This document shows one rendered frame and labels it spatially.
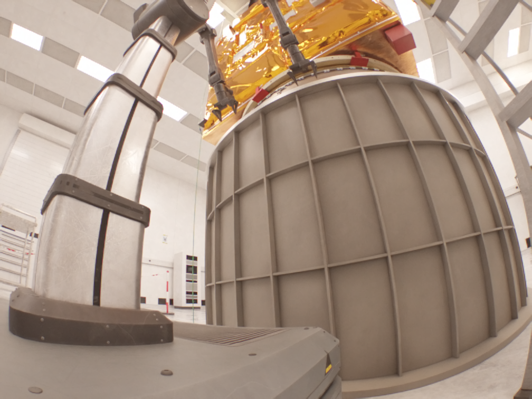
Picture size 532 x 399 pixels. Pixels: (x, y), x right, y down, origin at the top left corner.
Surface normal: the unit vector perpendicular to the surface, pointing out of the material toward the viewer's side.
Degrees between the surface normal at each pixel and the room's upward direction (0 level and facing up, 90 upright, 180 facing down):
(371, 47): 180
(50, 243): 90
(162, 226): 90
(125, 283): 90
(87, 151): 90
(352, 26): 134
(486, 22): 180
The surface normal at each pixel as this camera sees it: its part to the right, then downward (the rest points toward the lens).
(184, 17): 0.14, 0.95
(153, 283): 0.77, -0.30
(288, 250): -0.58, -0.30
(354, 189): -0.39, -0.36
